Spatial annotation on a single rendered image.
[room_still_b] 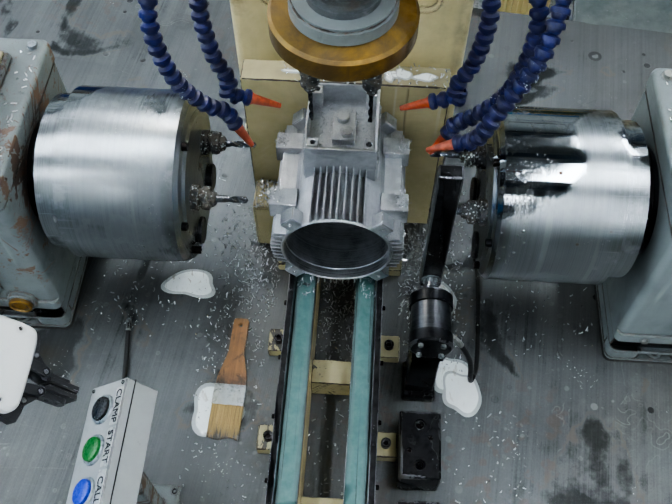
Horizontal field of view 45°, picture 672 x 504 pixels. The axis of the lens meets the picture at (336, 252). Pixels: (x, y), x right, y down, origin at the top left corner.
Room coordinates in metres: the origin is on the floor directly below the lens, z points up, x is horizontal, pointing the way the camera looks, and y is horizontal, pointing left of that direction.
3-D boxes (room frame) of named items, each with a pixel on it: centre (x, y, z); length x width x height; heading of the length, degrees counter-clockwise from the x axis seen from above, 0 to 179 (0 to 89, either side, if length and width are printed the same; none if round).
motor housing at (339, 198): (0.70, -0.01, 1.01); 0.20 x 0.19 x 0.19; 176
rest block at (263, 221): (0.78, 0.10, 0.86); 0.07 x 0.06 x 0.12; 86
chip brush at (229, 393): (0.50, 0.16, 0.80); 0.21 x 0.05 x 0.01; 175
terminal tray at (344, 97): (0.74, -0.01, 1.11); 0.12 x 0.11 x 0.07; 176
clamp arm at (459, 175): (0.57, -0.13, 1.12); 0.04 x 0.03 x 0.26; 176
